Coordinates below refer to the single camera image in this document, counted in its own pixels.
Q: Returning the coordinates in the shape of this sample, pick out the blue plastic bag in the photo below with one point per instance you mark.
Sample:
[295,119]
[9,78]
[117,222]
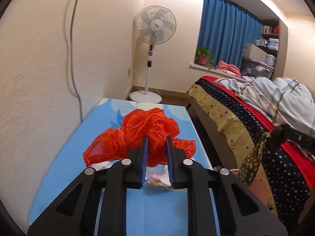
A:
[119,119]

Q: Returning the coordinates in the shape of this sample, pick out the black floral scrunchie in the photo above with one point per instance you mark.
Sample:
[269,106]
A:
[264,141]

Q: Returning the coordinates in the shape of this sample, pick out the blue patterned table mat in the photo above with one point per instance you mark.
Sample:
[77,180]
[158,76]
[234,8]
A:
[150,210]

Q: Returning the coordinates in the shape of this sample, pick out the wall socket with plug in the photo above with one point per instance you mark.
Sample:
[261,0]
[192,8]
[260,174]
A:
[131,72]

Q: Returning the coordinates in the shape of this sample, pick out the grey storage box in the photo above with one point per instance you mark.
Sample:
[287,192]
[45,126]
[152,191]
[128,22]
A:
[252,68]

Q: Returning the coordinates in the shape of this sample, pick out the white cardboard box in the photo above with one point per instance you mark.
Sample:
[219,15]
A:
[253,52]

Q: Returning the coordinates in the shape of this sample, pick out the pink folded cloth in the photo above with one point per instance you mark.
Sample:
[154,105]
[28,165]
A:
[228,68]

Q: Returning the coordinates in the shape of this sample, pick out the potted green plant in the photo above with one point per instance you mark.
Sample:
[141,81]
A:
[204,57]

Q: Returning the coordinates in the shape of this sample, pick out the plaid blue quilt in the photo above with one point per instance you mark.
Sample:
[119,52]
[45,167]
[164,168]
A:
[283,100]

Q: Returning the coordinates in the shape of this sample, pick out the wooden bookshelf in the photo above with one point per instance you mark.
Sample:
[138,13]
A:
[275,35]

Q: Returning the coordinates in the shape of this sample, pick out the white standing fan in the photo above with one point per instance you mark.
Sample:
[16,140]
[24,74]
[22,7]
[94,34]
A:
[153,25]

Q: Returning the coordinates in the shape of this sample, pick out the clear plastic wrapper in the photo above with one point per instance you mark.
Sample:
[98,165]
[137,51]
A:
[158,177]

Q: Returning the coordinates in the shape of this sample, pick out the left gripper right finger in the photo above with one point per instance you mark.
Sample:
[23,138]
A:
[218,202]

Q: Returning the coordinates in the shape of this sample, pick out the blue curtain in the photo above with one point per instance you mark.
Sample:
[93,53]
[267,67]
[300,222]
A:
[225,28]

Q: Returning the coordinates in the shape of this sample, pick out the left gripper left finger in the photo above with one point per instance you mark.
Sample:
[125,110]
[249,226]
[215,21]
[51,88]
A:
[95,202]

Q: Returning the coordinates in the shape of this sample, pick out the red plastic bag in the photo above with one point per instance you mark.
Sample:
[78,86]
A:
[115,144]

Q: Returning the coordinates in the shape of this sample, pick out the star patterned bed sheet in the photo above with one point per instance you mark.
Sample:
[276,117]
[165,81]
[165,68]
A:
[233,137]

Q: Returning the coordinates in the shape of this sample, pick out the pink trash bin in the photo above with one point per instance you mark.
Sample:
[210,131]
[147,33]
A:
[257,188]

